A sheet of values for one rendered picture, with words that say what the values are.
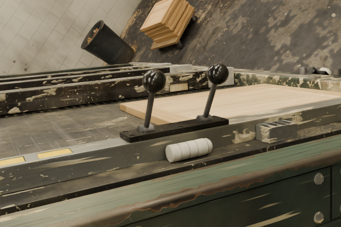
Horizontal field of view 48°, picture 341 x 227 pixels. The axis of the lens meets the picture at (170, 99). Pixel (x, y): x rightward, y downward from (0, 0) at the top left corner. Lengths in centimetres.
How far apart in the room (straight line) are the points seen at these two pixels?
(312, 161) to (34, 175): 39
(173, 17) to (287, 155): 396
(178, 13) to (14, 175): 398
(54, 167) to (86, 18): 611
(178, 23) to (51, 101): 328
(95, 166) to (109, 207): 24
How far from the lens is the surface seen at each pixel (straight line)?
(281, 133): 75
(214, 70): 64
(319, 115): 88
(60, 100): 131
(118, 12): 693
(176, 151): 63
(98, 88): 133
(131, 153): 64
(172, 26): 438
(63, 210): 39
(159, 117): 92
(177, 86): 145
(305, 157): 50
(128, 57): 561
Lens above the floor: 173
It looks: 26 degrees down
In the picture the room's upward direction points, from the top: 54 degrees counter-clockwise
